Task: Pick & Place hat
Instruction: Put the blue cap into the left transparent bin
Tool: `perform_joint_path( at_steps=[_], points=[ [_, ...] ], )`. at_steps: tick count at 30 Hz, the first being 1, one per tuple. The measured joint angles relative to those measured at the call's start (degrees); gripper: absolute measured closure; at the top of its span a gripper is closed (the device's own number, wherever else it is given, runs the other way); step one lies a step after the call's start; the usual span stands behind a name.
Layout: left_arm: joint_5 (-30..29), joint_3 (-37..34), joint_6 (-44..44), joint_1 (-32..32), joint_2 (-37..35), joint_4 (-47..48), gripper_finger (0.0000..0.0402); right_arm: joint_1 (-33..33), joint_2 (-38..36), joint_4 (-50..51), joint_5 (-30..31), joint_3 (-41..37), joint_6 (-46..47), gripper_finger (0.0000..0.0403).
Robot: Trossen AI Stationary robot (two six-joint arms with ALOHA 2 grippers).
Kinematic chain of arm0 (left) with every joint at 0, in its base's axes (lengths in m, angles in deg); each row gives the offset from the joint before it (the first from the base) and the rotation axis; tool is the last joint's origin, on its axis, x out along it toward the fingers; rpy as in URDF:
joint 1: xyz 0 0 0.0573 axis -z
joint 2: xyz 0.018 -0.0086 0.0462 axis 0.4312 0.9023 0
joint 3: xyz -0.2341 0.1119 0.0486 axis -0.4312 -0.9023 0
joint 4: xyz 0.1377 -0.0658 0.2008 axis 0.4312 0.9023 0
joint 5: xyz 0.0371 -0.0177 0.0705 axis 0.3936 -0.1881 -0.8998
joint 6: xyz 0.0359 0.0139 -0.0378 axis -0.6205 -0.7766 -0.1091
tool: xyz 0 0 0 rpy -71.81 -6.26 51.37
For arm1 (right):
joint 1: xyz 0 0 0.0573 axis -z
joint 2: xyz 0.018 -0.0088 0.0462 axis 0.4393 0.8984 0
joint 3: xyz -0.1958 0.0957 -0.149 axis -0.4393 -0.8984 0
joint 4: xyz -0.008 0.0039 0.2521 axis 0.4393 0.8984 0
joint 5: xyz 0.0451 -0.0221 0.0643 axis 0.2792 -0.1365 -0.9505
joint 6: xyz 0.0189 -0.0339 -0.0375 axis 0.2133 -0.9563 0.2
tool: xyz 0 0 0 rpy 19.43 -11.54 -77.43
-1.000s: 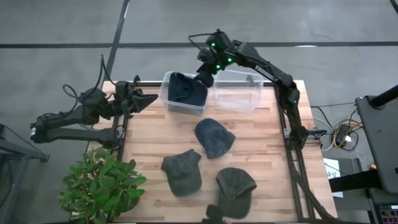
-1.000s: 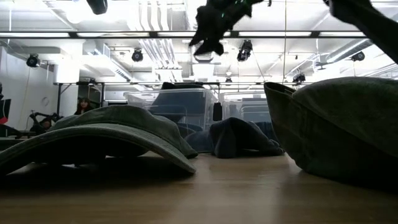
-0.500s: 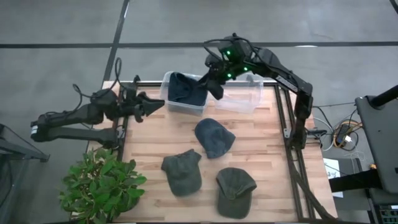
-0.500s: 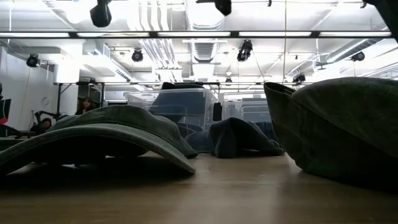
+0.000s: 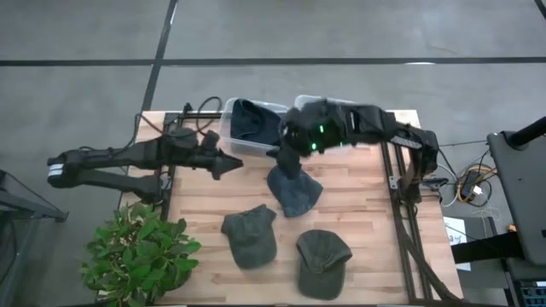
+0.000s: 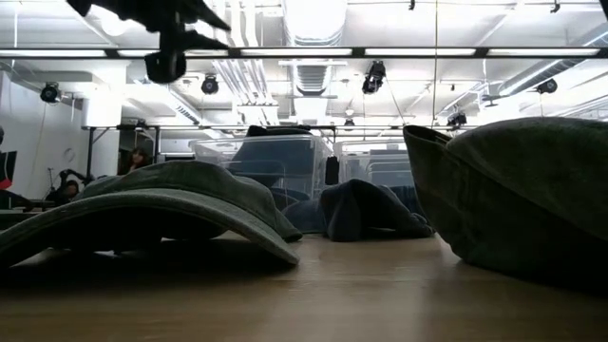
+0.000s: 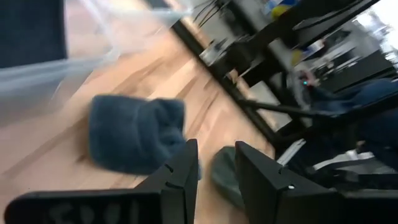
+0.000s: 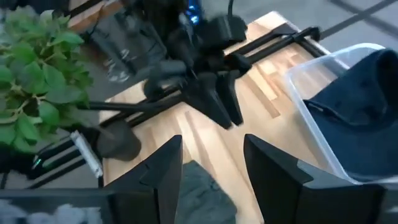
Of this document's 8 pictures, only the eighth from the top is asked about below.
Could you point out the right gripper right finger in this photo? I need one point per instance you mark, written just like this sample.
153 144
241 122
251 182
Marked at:
280 193

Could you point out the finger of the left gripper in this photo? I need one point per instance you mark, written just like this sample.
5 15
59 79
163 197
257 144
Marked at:
231 96
208 99

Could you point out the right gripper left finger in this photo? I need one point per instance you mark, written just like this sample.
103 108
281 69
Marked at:
149 193

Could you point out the dark blue baseball cap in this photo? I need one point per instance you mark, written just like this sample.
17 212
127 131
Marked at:
357 124

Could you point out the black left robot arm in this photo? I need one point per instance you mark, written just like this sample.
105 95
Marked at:
118 141

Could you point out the olive green baseball cap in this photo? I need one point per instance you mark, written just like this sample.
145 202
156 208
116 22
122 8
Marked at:
202 199

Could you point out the clear plastic bin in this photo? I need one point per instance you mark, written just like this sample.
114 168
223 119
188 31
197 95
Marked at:
311 137

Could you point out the green leafy plant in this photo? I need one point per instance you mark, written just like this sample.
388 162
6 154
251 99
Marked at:
46 77

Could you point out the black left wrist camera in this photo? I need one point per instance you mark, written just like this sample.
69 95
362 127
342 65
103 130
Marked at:
224 29

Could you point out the black aluminium table frame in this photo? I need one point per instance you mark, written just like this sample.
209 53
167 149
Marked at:
298 37

